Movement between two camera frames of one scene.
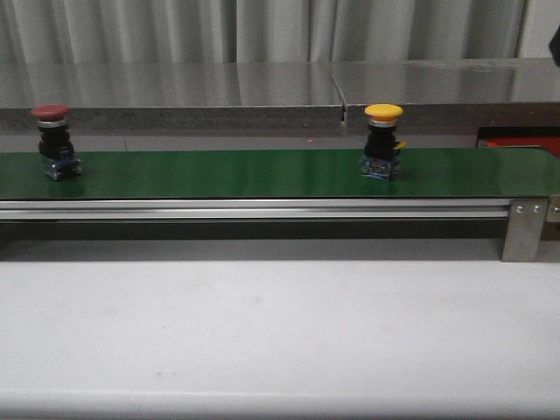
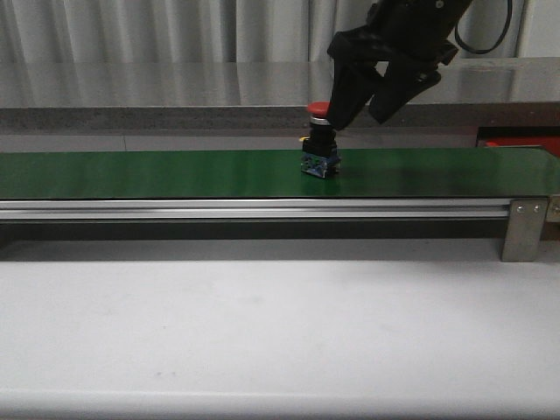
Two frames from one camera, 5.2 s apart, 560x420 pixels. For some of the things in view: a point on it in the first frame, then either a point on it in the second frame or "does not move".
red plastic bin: (550, 144) does not move
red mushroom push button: (54, 145) -> (319, 155)
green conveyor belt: (444, 172) does not move
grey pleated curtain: (158, 31) does not move
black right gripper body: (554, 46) -> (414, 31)
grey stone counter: (272, 104) does not move
